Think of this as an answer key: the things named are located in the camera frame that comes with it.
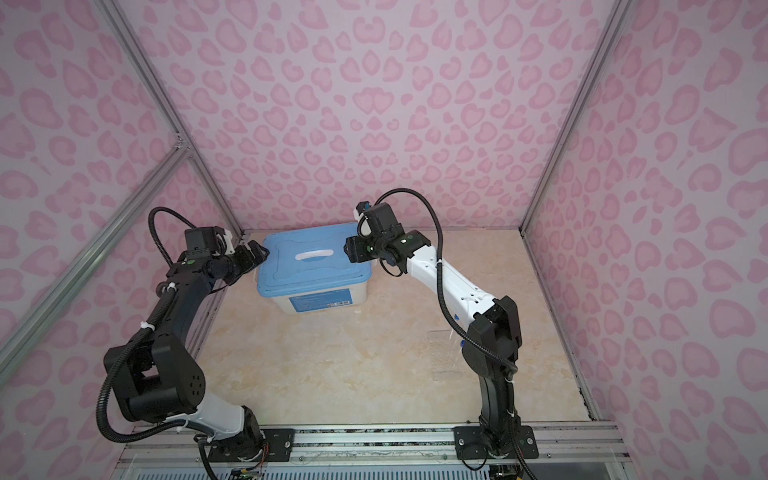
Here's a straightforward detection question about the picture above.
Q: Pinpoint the blue plastic bin lid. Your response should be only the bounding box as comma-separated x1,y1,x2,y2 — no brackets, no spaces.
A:
257,223,372,298

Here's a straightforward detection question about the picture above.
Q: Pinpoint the white plastic storage bin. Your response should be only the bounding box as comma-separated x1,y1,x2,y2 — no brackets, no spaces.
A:
257,223,373,315

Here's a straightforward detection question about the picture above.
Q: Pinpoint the clear acrylic test tube rack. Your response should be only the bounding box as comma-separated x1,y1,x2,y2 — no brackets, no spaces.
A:
426,330,462,382

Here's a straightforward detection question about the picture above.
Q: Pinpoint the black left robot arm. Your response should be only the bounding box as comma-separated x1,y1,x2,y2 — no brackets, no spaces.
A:
95,227,269,460

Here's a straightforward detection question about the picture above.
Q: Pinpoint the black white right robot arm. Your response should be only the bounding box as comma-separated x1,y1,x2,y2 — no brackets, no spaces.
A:
344,201,522,458

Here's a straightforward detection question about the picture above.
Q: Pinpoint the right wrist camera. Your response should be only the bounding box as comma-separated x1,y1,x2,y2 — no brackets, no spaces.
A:
353,201,371,222

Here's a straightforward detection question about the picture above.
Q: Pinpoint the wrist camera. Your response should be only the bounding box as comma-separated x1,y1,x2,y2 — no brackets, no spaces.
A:
353,201,371,222
215,227,236,255

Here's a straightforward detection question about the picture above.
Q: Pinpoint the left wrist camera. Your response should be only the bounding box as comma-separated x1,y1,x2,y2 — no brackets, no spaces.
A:
215,227,236,255

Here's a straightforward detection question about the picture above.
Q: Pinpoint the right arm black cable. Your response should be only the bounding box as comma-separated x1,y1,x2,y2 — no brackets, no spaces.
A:
371,187,538,480

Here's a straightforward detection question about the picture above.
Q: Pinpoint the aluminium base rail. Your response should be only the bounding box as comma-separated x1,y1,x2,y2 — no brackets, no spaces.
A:
111,421,639,479

